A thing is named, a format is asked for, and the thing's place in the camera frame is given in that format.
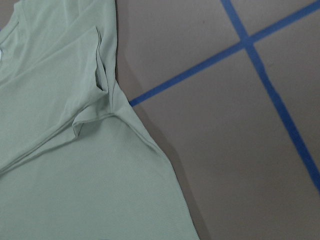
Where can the olive green long-sleeve shirt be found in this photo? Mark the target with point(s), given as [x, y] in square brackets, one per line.
[76, 162]

